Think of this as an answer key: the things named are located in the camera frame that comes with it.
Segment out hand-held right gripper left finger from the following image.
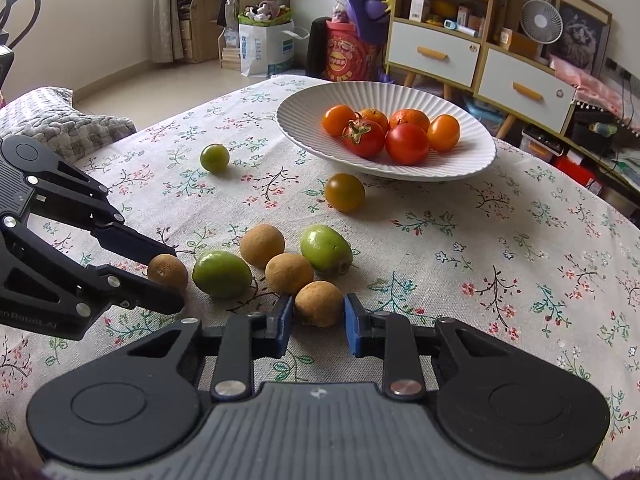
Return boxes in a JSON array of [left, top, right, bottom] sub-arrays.
[[117, 294, 296, 402]]

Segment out beige curtain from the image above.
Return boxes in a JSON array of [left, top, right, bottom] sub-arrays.
[[149, 0, 188, 63]]

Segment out black flat panel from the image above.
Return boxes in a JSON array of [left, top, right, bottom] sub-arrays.
[[306, 17, 333, 81]]

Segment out large orange mandarin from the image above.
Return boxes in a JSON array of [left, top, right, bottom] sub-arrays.
[[389, 109, 431, 133]]

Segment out framed cat picture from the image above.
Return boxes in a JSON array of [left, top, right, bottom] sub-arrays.
[[547, 0, 613, 78]]

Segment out floral tablecloth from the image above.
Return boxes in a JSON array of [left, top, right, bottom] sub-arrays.
[[0, 74, 640, 461]]

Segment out white ribbed plate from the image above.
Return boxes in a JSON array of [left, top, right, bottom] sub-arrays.
[[276, 81, 497, 182]]

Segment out pink cloth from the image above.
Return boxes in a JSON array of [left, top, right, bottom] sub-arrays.
[[550, 57, 640, 121]]

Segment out tall wooden cabinet white drawer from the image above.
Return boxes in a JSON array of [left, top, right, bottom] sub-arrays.
[[385, 0, 506, 101]]

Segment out brown longan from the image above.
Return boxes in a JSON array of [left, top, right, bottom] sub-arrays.
[[147, 254, 190, 293], [239, 224, 286, 269], [294, 280, 344, 328], [265, 252, 315, 295]]

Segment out red snack bucket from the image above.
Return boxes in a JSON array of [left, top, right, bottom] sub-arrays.
[[325, 20, 386, 83]]

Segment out low wooden cabinet white drawer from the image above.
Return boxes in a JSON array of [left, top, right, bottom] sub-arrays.
[[472, 42, 576, 138]]

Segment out red box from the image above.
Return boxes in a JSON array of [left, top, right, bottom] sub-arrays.
[[552, 155, 603, 193]]

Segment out black lidded storage box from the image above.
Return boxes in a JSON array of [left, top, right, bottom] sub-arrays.
[[520, 125, 563, 161]]

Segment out white blue thermometer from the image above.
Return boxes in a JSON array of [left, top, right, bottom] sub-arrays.
[[442, 19, 483, 38]]

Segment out black cable loop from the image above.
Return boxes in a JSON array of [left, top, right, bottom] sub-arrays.
[[0, 0, 42, 53]]

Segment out white paper bag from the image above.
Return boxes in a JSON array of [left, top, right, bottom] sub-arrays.
[[237, 19, 311, 78]]

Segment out small green tomato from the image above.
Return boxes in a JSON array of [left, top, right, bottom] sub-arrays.
[[200, 143, 231, 174]]

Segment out purple plush toy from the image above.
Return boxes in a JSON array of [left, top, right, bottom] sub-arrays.
[[342, 0, 393, 43]]

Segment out green jujube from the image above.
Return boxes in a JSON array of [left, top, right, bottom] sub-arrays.
[[192, 250, 253, 300], [300, 224, 354, 276]]

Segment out plush toys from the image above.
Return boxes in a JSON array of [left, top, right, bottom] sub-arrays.
[[239, 0, 293, 25]]

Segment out red tomato with green stem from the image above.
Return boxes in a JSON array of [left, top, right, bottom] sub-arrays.
[[342, 114, 386, 159]]

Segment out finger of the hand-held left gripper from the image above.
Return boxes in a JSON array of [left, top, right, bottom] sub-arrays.
[[0, 215, 186, 319], [30, 162, 177, 266]]

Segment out green-orange tomato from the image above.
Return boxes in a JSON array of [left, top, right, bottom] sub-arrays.
[[324, 173, 366, 213]]

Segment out small orange mandarin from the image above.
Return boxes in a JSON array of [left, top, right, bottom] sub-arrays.
[[359, 108, 390, 133]]

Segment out blue lidded storage box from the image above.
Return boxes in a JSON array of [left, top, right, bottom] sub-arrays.
[[462, 95, 506, 136]]

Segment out cardboard box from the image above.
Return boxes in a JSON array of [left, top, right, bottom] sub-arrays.
[[500, 27, 541, 58]]

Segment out orange tomato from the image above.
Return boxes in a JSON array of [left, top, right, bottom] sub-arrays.
[[322, 104, 358, 137], [427, 114, 461, 152]]

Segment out long wooden bench white drawers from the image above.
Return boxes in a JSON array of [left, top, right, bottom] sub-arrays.
[[570, 100, 640, 221]]

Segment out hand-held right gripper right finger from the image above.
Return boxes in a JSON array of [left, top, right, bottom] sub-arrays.
[[343, 292, 526, 402]]

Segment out grey quilted cushion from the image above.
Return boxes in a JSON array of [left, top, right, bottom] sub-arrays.
[[0, 86, 137, 163]]

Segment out wall socket strip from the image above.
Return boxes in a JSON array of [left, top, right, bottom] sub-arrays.
[[605, 57, 640, 81]]

